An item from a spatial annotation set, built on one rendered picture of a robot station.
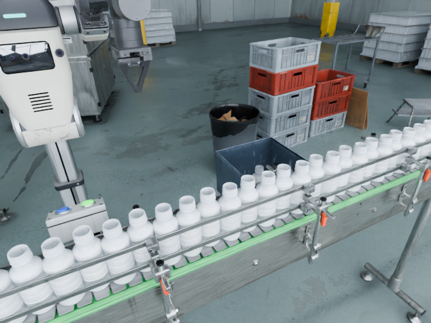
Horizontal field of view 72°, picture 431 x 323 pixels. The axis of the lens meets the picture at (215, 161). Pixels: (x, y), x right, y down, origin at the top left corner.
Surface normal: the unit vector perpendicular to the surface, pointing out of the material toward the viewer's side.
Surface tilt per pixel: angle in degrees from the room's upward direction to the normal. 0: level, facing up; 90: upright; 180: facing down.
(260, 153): 90
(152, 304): 90
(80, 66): 90
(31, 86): 90
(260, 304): 0
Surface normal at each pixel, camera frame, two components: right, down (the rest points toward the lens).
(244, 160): 0.45, 0.44
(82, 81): 0.15, 0.50
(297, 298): -0.02, -0.86
